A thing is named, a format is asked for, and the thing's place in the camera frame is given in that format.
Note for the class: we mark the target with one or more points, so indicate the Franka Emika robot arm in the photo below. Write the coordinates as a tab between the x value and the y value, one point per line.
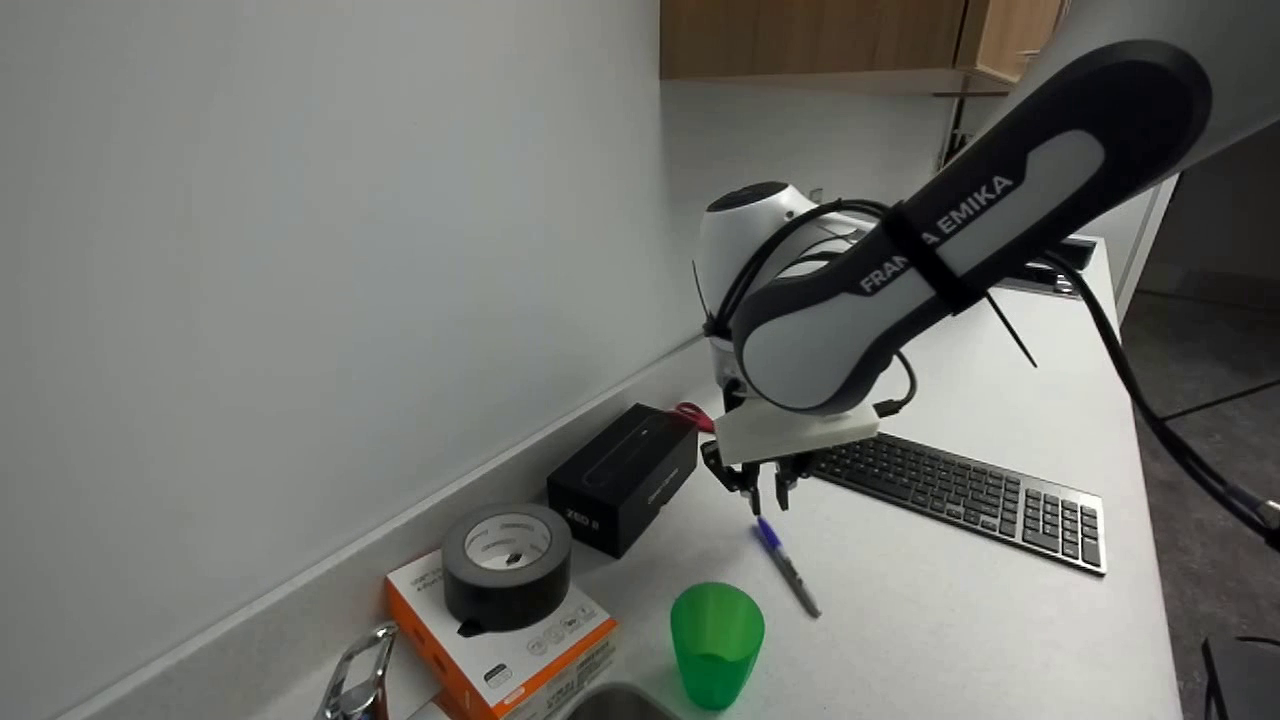
962	227

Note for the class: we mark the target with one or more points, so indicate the green plastic cup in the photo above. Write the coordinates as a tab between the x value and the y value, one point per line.
719	645

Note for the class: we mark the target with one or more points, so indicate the orange and white box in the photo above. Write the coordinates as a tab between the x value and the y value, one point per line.
515	660

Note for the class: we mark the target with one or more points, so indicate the black object at floor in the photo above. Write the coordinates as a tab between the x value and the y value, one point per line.
1244	682

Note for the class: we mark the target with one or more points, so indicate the wooden wall cabinet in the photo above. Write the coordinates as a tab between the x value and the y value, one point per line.
827	32

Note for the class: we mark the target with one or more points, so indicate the black rectangular box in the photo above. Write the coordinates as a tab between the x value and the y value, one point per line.
623	481

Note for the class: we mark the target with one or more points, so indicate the chrome sink faucet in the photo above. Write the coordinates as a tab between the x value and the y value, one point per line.
358	682

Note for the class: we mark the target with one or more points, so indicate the black computer keyboard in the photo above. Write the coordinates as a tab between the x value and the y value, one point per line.
981	501

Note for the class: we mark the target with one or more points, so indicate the black duct tape roll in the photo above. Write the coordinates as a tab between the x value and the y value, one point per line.
504	564

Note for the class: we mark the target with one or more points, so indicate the dark robot gripper body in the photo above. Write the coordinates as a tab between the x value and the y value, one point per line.
797	428

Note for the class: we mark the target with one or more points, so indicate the blue pen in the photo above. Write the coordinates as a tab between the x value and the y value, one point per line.
785	570

